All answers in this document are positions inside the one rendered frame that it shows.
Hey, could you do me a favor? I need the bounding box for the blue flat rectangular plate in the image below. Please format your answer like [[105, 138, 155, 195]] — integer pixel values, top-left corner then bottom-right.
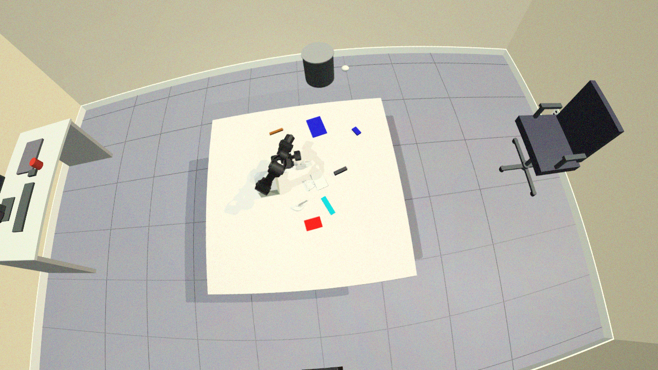
[[306, 116, 327, 138]]

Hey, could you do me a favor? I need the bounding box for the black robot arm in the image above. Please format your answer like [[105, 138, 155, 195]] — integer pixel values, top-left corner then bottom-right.
[[255, 134, 295, 196]]

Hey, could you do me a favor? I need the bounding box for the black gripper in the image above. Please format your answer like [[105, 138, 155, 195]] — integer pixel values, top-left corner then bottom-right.
[[271, 151, 301, 164]]

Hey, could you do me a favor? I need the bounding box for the cyan flat plate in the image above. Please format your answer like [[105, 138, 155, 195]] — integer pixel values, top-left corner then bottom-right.
[[321, 196, 335, 215]]

